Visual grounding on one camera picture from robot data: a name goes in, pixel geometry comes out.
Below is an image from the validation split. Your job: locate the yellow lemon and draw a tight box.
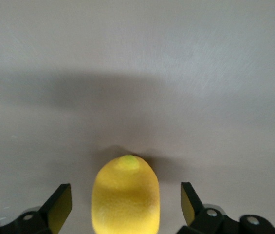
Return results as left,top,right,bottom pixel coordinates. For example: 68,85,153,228
91,154,161,234

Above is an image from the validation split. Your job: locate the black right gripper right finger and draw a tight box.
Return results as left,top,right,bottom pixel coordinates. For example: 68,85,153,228
177,181,242,234

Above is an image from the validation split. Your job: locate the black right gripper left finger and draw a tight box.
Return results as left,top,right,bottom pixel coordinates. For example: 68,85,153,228
0,183,73,234

